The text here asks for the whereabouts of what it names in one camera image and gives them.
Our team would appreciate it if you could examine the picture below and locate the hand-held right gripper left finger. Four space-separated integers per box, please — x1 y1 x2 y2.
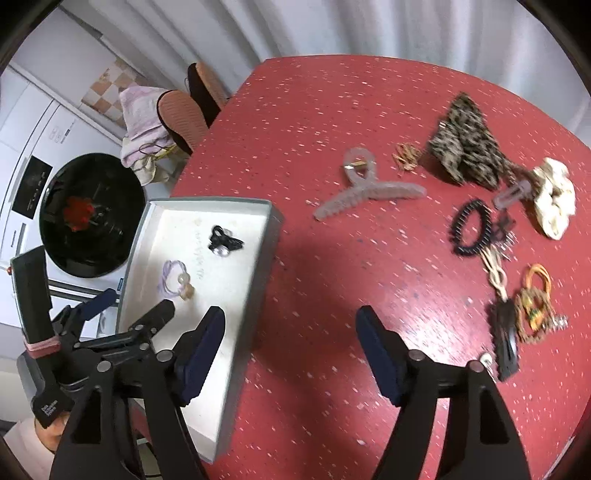
48 306 226 480

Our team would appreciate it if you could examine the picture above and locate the black snap hair clip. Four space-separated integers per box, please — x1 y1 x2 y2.
492 299 520 381

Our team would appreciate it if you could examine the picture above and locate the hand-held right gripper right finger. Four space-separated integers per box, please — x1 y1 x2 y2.
355 305 532 480

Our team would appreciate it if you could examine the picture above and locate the person's left forearm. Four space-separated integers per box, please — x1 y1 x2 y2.
0 411 70 480

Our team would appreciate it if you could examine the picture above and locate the white washing machine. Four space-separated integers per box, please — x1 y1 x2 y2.
0 65 148 335

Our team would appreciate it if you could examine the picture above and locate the small clear hair clip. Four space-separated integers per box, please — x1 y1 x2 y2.
493 181 531 210

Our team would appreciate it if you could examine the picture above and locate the black spiral hair tie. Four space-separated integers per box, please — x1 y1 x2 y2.
449 198 494 257

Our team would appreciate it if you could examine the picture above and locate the black rhinestone hair clip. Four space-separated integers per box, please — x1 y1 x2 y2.
489 210 517 259

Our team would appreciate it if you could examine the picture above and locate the purple hair tie with bead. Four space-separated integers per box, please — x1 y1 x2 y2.
158 259 195 302

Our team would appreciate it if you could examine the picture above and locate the cream braided hair clip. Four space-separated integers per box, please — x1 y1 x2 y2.
480 247 509 301

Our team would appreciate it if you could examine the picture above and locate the small black hair clip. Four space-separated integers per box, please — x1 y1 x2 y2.
208 224 245 256

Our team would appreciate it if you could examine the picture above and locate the grey cardboard box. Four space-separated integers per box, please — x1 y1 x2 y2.
115 198 284 464

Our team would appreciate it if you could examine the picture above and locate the leopard print hair bow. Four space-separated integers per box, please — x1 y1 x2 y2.
427 92 511 190

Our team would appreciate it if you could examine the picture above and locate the small silver chain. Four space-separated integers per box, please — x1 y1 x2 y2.
191 231 207 278

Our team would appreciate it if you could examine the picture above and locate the clear frosted claw clip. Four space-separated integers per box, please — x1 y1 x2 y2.
313 147 424 221

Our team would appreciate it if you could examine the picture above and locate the red cloth in washing machine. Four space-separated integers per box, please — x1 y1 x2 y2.
62 196 100 232

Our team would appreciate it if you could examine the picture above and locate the brown beaded bracelet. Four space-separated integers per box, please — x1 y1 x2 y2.
513 286 568 344

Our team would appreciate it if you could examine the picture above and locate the white curtain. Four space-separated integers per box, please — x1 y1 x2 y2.
60 0 591 144

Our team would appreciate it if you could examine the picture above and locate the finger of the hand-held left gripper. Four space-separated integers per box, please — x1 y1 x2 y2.
78 299 176 354
51 288 118 340

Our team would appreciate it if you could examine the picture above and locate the pink towel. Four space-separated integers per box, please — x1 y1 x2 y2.
117 85 171 169

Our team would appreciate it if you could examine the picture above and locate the cream scrunchie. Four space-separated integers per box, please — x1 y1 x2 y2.
529 158 577 241

